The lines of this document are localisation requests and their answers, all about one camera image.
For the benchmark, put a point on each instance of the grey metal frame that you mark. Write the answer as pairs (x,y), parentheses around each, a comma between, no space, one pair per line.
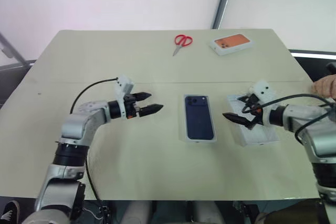
(11,51)

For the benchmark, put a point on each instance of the person's bare hand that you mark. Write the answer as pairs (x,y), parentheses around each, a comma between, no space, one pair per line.
(326,86)

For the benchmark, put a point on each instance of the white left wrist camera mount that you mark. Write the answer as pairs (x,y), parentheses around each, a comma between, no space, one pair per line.
(124,83)

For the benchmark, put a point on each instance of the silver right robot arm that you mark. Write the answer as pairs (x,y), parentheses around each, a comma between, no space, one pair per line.
(315,127)

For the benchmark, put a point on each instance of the brown trouser leg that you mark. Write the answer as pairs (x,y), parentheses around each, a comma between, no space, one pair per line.
(291,212)

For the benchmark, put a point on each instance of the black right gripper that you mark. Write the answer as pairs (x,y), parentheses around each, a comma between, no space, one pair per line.
(256,113)

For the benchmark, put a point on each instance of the white box with orange phone print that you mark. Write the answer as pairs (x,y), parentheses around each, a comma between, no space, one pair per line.
(232,43)

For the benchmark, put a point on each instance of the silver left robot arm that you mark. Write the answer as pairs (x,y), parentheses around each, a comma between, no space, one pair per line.
(78,124)

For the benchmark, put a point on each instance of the black and white sneaker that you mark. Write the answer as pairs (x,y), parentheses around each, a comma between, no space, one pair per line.
(10,212)

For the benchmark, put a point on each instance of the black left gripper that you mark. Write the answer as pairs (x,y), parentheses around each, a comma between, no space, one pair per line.
(131,108)

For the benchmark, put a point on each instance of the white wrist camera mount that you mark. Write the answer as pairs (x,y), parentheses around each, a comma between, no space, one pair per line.
(265,90)
(124,83)

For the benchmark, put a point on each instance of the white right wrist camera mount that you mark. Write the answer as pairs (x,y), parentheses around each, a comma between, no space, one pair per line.
(265,90)

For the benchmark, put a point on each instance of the white phone box lid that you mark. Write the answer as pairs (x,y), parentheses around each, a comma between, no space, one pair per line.
(260,136)

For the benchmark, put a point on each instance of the dark blue smartphone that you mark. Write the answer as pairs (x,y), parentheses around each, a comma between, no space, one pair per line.
(199,117)

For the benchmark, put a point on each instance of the white phone box base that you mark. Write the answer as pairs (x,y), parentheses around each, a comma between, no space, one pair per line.
(183,140)

